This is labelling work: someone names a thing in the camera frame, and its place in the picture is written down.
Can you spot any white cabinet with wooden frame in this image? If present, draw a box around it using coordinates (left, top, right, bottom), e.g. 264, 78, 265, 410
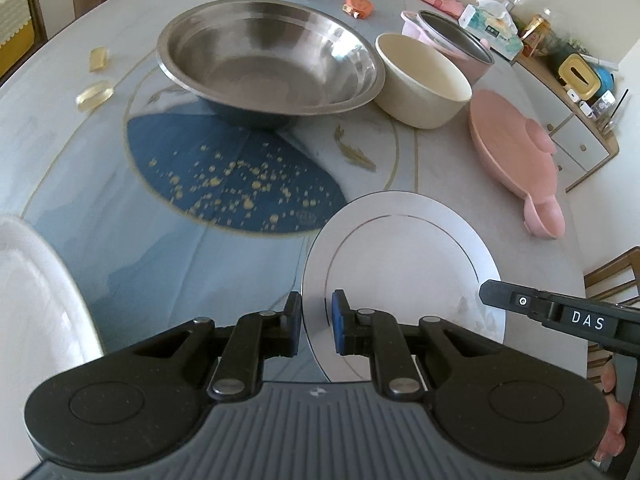
514, 51, 621, 193

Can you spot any yellow container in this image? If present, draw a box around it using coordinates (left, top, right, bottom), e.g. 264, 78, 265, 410
558, 54, 601, 102

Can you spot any tissue box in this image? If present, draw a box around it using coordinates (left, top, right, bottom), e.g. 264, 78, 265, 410
458, 0, 524, 61

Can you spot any plain white plate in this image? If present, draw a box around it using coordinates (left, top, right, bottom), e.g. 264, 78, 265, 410
0, 214, 105, 376

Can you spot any blue container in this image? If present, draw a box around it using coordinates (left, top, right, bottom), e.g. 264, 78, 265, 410
595, 66, 617, 97

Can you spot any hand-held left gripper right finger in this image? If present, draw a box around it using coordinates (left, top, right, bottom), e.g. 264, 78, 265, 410
331, 289, 508, 403

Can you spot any cream ceramic bowl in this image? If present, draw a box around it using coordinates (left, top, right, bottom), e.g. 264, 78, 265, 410
373, 33, 473, 130

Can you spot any wooden slatted chair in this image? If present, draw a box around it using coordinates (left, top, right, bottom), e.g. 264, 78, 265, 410
583, 246, 640, 311

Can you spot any chair with yellow cushion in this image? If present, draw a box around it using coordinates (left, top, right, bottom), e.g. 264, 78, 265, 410
0, 0, 49, 81

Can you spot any white plate with gold rim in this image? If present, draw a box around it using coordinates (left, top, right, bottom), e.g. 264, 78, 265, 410
301, 191, 507, 383

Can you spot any large steel bowl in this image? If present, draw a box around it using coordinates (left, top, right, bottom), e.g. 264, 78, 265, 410
156, 0, 387, 131

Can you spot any golden jar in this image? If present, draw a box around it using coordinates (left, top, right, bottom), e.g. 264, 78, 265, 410
520, 16, 547, 57

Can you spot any pink pot with steel inside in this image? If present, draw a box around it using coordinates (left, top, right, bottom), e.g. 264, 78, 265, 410
400, 9, 496, 83

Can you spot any person's right hand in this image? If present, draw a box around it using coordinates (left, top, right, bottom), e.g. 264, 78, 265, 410
591, 360, 629, 467

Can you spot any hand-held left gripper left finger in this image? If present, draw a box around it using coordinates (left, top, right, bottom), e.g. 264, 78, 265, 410
120, 290, 303, 403

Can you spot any glass jar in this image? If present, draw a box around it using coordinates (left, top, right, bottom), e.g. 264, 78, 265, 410
509, 0, 553, 28

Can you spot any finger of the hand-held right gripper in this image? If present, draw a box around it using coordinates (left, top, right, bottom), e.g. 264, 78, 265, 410
477, 280, 640, 358

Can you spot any pink eared plate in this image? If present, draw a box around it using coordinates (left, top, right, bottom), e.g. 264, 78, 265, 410
468, 89, 567, 239

